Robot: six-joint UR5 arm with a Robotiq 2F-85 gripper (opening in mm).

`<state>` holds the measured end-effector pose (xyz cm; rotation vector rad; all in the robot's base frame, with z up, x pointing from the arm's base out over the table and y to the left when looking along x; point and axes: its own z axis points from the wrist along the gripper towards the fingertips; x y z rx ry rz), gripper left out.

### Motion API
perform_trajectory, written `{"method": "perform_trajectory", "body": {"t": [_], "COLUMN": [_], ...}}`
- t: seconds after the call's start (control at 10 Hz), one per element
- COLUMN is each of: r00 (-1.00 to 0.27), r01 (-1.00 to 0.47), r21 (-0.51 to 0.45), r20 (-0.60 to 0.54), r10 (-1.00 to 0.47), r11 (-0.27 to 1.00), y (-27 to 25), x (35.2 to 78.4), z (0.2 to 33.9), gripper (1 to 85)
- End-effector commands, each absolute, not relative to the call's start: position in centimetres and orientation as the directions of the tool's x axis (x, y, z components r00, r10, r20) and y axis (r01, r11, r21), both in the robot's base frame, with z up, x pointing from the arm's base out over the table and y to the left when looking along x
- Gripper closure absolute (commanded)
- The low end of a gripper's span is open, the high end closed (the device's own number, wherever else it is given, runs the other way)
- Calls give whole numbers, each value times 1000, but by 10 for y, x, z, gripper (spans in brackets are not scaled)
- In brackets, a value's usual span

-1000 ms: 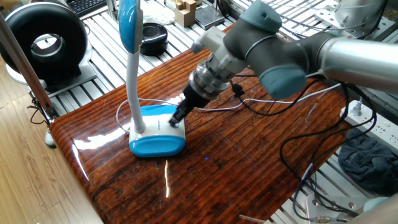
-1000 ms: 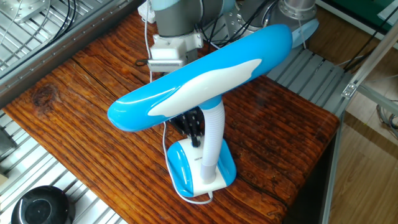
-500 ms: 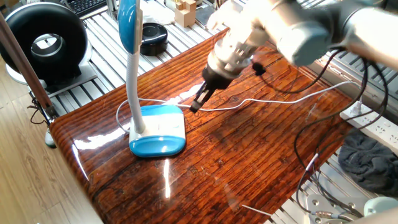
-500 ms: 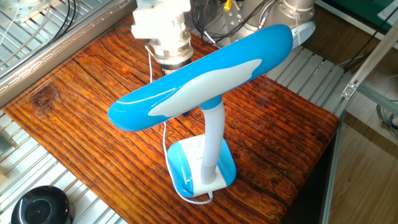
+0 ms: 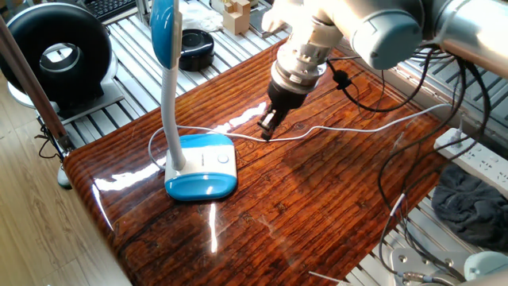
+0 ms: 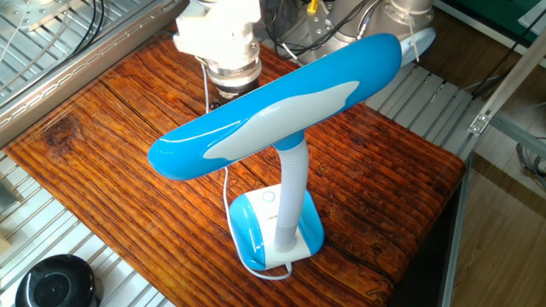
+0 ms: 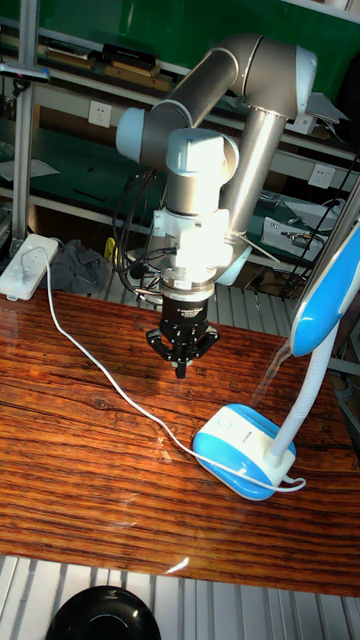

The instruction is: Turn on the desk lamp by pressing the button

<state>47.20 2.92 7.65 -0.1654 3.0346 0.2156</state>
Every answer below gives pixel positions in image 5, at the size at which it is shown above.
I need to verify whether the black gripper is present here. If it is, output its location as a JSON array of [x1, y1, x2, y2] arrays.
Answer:
[[256, 80, 310, 142]]

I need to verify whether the blue white desk lamp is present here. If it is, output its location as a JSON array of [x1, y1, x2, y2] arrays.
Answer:
[[148, 0, 238, 202]]

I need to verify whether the brown wooden board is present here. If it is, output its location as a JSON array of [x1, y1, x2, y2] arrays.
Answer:
[[63, 39, 452, 286]]

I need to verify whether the black round speaker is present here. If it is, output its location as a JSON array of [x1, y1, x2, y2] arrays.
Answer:
[[178, 29, 215, 72]]

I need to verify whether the wooden block puzzle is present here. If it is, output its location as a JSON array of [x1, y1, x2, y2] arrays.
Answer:
[[221, 0, 252, 36]]

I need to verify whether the clear plastic bag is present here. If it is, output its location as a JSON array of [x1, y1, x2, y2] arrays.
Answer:
[[180, 2, 225, 33]]

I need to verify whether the black keyboard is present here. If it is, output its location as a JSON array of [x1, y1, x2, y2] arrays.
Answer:
[[81, 0, 138, 21]]

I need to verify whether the white power strip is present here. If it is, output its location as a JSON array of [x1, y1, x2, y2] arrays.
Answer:
[[433, 126, 508, 198]]

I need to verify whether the dark grey cloth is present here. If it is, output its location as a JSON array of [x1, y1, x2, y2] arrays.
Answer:
[[431, 162, 508, 251]]

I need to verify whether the small white oval object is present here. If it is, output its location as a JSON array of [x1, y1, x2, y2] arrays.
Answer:
[[56, 164, 73, 190]]

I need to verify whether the white lamp power cable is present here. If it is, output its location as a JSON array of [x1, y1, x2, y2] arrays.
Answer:
[[148, 102, 464, 170]]

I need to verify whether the black camera cable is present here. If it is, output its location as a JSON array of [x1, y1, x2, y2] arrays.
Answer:
[[325, 47, 436, 114]]

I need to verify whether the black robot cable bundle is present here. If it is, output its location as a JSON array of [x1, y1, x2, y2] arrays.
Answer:
[[376, 47, 493, 285]]

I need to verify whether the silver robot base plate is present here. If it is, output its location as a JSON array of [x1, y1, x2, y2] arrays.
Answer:
[[391, 248, 477, 286]]

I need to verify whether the black ring-shaped fan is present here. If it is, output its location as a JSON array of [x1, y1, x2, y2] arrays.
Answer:
[[0, 2, 126, 124]]

